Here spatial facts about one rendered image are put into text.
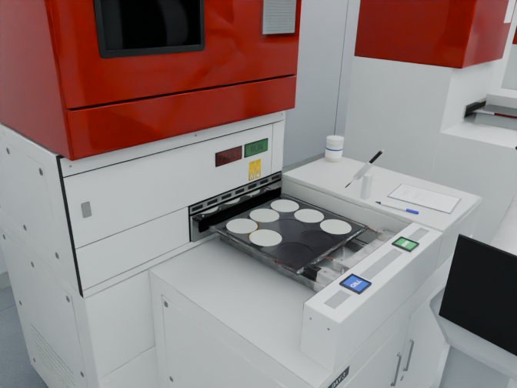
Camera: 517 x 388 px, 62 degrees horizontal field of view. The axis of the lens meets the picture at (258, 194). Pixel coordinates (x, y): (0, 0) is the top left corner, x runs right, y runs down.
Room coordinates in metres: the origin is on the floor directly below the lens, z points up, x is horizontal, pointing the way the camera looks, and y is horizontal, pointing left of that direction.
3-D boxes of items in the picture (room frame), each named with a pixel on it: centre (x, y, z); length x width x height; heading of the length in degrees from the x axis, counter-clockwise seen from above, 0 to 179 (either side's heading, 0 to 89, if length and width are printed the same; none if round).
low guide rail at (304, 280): (1.11, -0.07, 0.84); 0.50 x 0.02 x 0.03; 48
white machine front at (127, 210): (1.25, 0.19, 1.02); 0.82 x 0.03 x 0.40; 138
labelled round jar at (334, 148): (1.71, -0.31, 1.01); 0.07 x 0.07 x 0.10
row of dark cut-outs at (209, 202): (1.37, 0.07, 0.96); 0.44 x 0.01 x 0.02; 138
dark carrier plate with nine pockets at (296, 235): (1.24, -0.10, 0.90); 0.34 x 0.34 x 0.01; 48
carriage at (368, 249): (1.07, -0.31, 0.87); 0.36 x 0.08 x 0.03; 138
